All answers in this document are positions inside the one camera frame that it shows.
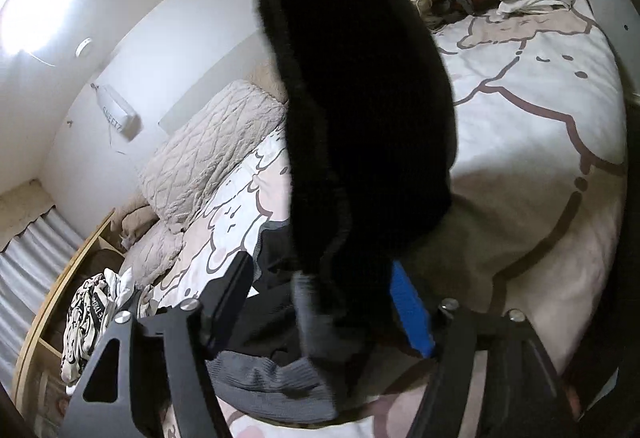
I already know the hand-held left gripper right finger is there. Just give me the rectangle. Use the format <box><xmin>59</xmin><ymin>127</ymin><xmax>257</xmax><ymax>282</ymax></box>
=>
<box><xmin>391</xmin><ymin>260</ymin><xmax>585</xmax><ymax>438</ymax></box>

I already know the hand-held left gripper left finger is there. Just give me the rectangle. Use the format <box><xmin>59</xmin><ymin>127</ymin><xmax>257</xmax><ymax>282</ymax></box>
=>
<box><xmin>60</xmin><ymin>252</ymin><xmax>254</xmax><ymax>438</ymax></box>

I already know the black sweater with grey cuffs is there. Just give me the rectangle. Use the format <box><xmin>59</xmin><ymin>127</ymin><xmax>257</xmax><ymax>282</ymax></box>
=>
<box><xmin>207</xmin><ymin>0</ymin><xmax>457</xmax><ymax>425</ymax></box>

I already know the black and white printed garment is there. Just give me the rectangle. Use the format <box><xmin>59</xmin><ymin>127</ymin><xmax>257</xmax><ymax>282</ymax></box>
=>
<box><xmin>60</xmin><ymin>267</ymin><xmax>152</xmax><ymax>385</ymax></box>

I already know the large beige quilted pillow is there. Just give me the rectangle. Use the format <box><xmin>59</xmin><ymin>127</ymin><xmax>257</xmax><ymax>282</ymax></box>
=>
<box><xmin>137</xmin><ymin>78</ymin><xmax>290</xmax><ymax>235</ymax></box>

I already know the long wooden bedside shelf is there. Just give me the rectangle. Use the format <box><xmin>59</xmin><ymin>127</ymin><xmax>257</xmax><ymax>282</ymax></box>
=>
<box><xmin>12</xmin><ymin>208</ymin><xmax>132</xmax><ymax>419</ymax></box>

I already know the grey curtain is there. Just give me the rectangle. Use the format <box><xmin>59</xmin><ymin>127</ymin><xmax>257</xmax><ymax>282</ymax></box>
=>
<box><xmin>0</xmin><ymin>207</ymin><xmax>84</xmax><ymax>386</ymax></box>

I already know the cartoon printed bedsheet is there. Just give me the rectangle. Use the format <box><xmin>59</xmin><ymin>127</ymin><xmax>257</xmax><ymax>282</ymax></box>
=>
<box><xmin>120</xmin><ymin>0</ymin><xmax>630</xmax><ymax>438</ymax></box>

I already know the beige curtain valance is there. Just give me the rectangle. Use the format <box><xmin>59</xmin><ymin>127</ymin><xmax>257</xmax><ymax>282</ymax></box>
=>
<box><xmin>0</xmin><ymin>178</ymin><xmax>57</xmax><ymax>250</ymax></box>

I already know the white bed frame board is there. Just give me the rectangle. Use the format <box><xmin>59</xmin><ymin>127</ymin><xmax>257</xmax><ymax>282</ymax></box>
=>
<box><xmin>569</xmin><ymin>0</ymin><xmax>640</xmax><ymax>95</ymax></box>

